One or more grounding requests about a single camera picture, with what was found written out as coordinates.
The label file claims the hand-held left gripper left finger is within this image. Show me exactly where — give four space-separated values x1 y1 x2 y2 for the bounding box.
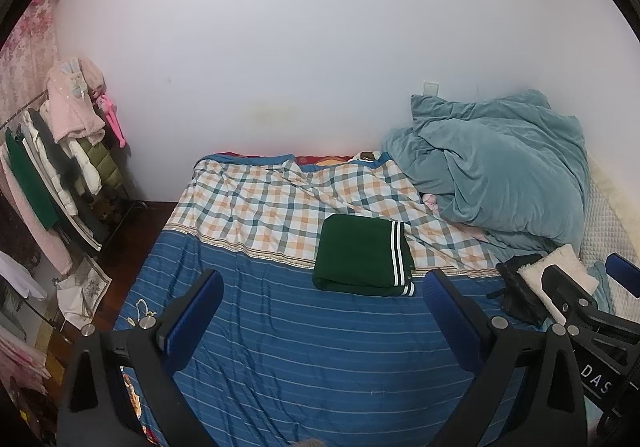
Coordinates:
56 268 225 447

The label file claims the green hanging garment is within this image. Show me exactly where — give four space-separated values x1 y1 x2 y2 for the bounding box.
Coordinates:
5 127 61 230

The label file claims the white printed bag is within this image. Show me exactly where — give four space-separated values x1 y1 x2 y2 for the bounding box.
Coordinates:
55 254 113 330

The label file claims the teal duvet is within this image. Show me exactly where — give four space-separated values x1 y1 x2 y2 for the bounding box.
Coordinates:
381 88 591 255

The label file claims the pink plush toy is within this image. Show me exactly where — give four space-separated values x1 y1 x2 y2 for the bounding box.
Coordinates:
95 94 128 148

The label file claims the olive puffer jacket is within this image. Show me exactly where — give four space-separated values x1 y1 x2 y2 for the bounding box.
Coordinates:
82 137 123 190

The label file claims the white hanging garment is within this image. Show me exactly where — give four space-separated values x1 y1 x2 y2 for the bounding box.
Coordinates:
0 249 48 300

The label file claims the red sheet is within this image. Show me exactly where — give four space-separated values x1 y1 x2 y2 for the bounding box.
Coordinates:
215 152 361 168

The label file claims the black bag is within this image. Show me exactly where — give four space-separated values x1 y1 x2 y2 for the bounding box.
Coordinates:
487 253 556 325

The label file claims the white quilted mattress pad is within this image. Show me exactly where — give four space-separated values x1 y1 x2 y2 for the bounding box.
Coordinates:
580 154 640 315

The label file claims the pink cloth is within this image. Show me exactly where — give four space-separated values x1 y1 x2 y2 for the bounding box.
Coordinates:
422 194 488 243

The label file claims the checked blanket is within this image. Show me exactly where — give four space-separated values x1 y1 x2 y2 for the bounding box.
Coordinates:
165 154 506 273

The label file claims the pink fluffy hanging garment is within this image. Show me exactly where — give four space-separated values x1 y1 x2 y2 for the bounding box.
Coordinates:
0 147 73 273

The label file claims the pink floral curtain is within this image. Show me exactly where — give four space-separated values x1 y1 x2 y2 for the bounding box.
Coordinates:
0 0 61 128

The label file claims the metal clothes rack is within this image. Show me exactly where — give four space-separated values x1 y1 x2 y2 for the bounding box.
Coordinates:
0 94 147 328

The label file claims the white puffer jacket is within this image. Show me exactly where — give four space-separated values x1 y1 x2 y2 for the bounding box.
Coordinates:
25 110 103 215

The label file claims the blue striped bed sheet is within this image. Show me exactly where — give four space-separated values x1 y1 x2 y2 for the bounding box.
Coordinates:
112 227 546 447

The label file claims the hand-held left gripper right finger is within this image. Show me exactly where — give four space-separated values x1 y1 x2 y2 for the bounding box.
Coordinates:
424 269 590 447

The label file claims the green varsity jacket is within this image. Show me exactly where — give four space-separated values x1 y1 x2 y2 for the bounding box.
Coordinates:
312 214 417 298

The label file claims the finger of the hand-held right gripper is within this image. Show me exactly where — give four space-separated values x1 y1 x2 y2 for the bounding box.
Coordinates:
605 252 640 300
540 264 608 328

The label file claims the white fluffy pillow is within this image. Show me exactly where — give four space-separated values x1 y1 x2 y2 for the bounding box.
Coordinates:
517 243 600 298

